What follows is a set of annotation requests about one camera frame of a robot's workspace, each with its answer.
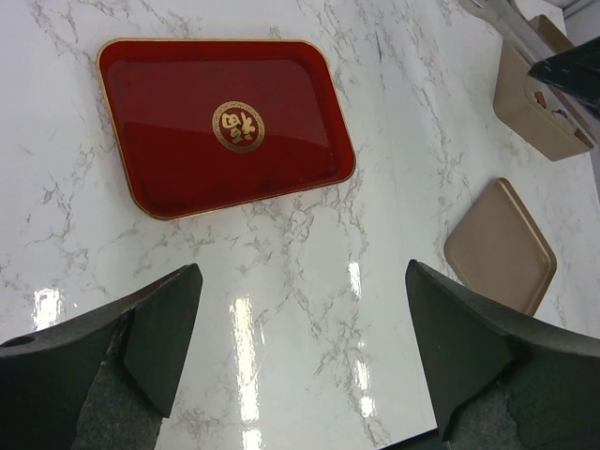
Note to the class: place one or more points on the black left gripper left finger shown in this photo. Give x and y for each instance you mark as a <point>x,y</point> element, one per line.
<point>105,379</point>

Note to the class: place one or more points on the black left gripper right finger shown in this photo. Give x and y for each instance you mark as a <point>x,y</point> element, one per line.
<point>499,379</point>

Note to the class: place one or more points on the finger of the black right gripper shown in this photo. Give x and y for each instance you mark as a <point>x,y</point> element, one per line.
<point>574,72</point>

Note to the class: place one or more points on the metal tongs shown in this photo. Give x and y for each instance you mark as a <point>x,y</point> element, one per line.
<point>508,21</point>

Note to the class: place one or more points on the tan box lid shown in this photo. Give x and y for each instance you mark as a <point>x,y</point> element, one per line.
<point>498,251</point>

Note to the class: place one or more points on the tan chocolate box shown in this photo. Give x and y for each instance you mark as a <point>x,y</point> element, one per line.
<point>527,106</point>

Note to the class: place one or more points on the red lacquer tray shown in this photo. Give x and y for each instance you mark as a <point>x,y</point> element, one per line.
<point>206,124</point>

